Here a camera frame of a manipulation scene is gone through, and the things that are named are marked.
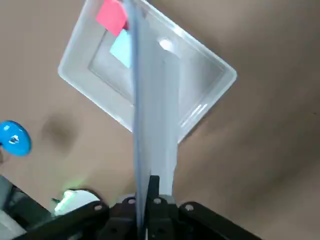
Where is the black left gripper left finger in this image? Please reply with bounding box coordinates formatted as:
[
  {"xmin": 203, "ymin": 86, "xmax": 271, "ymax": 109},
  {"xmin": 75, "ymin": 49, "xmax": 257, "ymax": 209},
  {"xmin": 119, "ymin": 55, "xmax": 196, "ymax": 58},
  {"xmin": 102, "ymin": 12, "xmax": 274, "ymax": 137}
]
[{"xmin": 23, "ymin": 192, "xmax": 139, "ymax": 240}]

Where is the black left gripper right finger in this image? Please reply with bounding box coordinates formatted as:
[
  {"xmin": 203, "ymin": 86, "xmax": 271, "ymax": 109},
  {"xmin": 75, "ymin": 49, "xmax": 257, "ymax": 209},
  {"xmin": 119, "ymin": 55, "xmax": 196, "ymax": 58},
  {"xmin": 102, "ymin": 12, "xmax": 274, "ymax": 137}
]
[{"xmin": 145, "ymin": 175, "xmax": 264, "ymax": 240}]

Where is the white A4 paper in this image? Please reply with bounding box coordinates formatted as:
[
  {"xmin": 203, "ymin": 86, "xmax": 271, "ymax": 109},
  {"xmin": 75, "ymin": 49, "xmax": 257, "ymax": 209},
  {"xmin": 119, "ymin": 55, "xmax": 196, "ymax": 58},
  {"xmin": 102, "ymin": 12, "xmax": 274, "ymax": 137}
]
[{"xmin": 122, "ymin": 0, "xmax": 180, "ymax": 237}]

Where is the white plastic bin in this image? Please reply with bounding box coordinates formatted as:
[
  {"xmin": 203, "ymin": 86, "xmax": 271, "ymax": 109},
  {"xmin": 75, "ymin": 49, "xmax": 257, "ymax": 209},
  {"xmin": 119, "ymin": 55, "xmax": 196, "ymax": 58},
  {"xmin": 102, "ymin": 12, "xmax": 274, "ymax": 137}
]
[{"xmin": 57, "ymin": 0, "xmax": 238, "ymax": 146}]

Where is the light blue cube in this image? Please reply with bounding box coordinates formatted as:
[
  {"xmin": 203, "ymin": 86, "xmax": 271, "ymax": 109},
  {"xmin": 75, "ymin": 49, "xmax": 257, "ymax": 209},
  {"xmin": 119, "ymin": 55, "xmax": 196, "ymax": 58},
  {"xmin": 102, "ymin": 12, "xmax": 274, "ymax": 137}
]
[{"xmin": 109, "ymin": 29, "xmax": 134, "ymax": 69}]

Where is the red cube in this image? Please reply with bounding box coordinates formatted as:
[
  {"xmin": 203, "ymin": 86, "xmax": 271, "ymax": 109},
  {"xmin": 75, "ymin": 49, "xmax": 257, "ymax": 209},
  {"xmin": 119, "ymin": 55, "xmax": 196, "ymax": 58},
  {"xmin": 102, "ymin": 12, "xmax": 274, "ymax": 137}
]
[{"xmin": 95, "ymin": 0, "xmax": 130, "ymax": 38}]

